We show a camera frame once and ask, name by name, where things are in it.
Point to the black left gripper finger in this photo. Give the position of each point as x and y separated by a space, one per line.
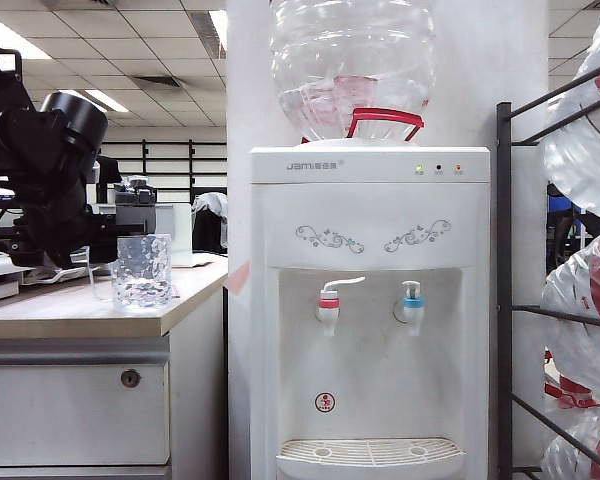
102 235
67 259

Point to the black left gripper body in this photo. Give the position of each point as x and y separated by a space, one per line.
50 230

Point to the clear textured plastic mug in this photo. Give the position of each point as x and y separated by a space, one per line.
142 270

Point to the blue collar cold tap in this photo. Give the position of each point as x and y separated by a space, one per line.
414 305

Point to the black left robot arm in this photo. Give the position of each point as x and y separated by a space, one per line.
45 150

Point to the grey translucent water bottle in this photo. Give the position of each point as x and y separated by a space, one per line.
135 215

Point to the white water dispenser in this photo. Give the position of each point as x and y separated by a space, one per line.
370 210

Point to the clear dispenser water jug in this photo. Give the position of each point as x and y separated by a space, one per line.
352 60

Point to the black chair headrest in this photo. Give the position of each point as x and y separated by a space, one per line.
111 170

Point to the black background shelving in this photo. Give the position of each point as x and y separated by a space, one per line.
144 150

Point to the black office chair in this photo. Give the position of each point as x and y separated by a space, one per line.
205 235

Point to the white garment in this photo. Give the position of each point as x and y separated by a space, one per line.
212 202

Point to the ceiling light panel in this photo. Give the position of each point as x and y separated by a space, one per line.
117 106
219 30
0 25

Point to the round metal drawer lock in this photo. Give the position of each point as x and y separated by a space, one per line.
130 378

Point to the pink sticky note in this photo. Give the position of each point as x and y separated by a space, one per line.
237 277

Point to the ceiling air vent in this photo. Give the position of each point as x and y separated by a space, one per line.
155 81

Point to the red collar hot tap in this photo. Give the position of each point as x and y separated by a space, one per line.
328 305

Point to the white drip tray grille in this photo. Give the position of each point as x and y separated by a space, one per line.
370 450

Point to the black metal jug rack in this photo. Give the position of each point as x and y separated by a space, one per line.
504 250

